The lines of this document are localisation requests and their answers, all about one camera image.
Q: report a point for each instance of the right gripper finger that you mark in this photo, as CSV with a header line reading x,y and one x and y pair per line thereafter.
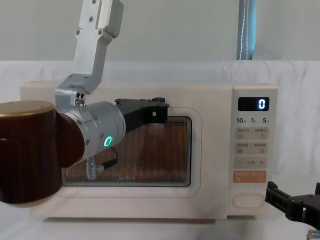
x,y
318,188
277,197

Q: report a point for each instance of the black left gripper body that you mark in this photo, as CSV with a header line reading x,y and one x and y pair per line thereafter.
x,y
137,112

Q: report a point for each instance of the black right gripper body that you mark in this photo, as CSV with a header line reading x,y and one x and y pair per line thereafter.
x,y
310,205

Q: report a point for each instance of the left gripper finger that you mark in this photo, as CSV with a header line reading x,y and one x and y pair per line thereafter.
x,y
161,110

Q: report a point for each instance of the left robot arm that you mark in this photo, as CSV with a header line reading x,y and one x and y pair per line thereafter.
x,y
27,150

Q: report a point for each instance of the oven control panel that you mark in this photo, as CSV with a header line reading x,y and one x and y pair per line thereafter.
x,y
250,155

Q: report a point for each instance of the white curtain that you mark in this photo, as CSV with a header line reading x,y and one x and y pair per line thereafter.
x,y
162,30

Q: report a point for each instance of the cream microwave oven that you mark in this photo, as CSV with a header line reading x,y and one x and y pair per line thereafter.
x,y
150,200

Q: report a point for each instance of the grey striped post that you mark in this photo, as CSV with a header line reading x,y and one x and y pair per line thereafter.
x,y
246,30

